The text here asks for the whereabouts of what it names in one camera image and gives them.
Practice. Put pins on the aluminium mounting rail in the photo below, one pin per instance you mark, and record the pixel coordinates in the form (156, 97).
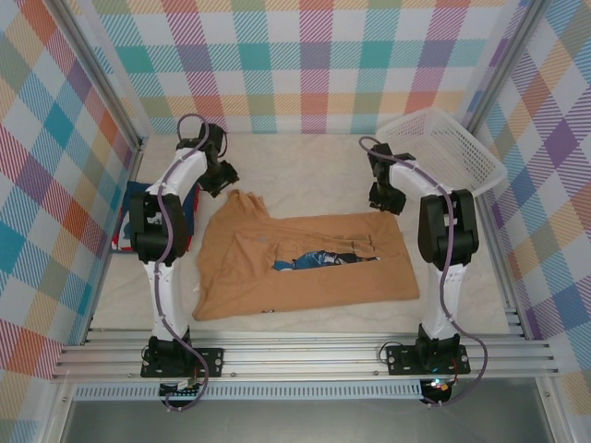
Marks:
(300, 355)

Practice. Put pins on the folded blue clothes stack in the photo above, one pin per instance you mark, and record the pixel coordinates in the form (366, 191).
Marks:
(117, 244)

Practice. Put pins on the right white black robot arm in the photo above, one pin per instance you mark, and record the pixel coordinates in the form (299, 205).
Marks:
(445, 231)

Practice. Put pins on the aluminium frame post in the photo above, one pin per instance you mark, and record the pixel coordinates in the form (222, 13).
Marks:
(99, 74)
(503, 64)

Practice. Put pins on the grey metal sheet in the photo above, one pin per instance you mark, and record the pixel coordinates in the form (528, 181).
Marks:
(300, 422)

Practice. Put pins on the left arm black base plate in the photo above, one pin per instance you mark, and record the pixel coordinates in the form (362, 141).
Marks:
(210, 360)

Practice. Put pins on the white plastic basket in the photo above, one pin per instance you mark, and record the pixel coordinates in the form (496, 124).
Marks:
(443, 143)

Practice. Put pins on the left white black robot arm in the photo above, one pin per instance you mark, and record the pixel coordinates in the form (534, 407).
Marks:
(157, 231)

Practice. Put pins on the tan t-shirt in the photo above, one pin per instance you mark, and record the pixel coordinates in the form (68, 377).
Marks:
(323, 286)

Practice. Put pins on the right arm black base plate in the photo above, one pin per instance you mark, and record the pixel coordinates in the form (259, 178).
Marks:
(399, 360)

